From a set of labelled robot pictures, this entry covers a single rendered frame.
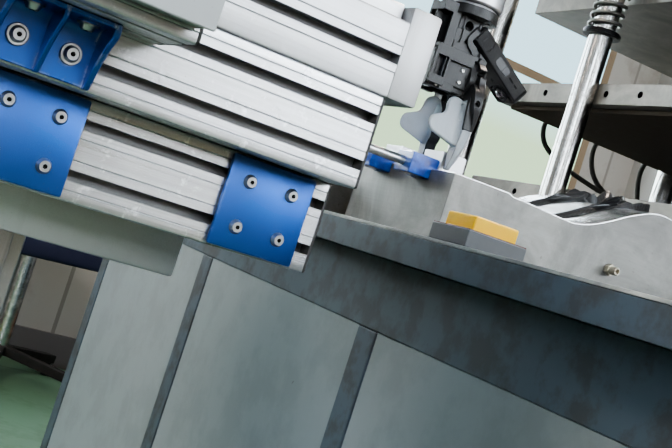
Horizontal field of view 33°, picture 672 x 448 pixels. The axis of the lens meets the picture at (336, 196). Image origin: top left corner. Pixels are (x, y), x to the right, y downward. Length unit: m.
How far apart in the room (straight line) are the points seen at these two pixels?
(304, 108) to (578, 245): 0.60
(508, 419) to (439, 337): 0.17
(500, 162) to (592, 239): 3.67
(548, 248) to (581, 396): 0.44
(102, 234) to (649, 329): 0.50
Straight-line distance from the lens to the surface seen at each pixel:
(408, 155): 1.44
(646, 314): 0.96
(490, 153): 5.14
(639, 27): 2.86
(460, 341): 1.25
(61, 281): 4.33
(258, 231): 1.04
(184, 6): 0.83
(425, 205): 1.43
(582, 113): 2.59
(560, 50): 5.36
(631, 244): 1.57
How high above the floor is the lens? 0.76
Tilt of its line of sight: 2 degrees up
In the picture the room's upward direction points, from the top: 18 degrees clockwise
